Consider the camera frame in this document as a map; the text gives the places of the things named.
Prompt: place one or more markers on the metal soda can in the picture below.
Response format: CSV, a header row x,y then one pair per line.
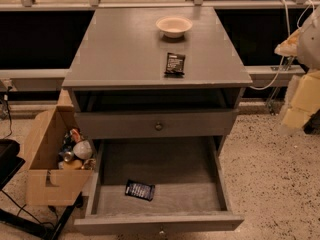
x,y
68,156

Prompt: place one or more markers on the white paper bowl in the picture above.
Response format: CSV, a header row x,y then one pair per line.
x,y
174,26

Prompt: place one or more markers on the round metal drawer knob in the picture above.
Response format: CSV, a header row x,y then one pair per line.
x,y
158,126

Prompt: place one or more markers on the brown cardboard box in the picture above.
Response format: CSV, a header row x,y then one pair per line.
x,y
46,183

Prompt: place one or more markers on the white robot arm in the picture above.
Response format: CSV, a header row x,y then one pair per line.
x,y
304,45

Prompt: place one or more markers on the yellow item in box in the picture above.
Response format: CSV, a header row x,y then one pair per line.
x,y
72,165

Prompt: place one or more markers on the white round ball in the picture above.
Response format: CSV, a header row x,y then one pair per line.
x,y
83,150

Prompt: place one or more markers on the open grey middle drawer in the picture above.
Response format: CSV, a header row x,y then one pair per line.
x,y
190,194

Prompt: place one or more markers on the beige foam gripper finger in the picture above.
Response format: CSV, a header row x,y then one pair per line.
x,y
289,46
302,101

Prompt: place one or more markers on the grey wooden drawer cabinet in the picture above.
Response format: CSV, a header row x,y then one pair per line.
x,y
122,64

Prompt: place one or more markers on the blue rxbar blueberry wrapper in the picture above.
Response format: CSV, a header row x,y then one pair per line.
x,y
139,190

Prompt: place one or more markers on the red orange snack packet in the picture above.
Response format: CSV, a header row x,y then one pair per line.
x,y
76,135

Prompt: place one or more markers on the black snack bar wrapper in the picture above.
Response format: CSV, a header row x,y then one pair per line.
x,y
175,64

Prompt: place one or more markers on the closed grey top drawer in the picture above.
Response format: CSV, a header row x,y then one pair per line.
x,y
118,125

